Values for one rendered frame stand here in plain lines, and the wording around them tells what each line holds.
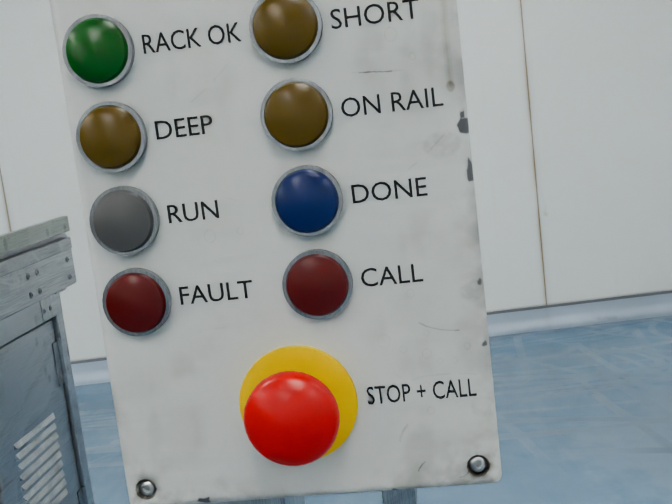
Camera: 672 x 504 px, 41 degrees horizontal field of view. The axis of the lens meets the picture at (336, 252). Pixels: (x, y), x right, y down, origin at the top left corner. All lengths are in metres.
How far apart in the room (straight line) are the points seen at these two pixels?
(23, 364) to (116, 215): 1.49
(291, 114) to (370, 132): 0.03
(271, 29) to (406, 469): 0.20
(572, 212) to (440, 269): 3.85
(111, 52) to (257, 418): 0.16
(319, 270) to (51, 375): 1.63
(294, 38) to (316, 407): 0.15
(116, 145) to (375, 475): 0.18
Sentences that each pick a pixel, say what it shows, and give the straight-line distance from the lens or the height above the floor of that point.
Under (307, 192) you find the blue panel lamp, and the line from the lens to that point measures 0.38.
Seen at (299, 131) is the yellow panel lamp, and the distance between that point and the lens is 0.38.
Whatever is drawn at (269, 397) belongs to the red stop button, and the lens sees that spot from 0.38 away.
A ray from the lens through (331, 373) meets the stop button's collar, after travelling 0.40.
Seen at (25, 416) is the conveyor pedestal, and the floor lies 0.56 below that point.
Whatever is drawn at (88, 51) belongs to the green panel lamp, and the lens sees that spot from 0.40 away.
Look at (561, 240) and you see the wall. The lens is 4.23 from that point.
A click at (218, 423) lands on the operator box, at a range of 0.41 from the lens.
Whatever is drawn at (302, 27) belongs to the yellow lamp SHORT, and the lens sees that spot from 0.38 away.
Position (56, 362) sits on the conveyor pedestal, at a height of 0.62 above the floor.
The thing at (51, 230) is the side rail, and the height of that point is 0.90.
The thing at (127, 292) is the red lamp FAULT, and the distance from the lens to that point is 0.40.
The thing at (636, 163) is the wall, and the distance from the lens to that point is 4.30.
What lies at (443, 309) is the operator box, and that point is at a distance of 0.39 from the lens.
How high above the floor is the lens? 1.06
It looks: 8 degrees down
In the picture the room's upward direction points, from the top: 7 degrees counter-clockwise
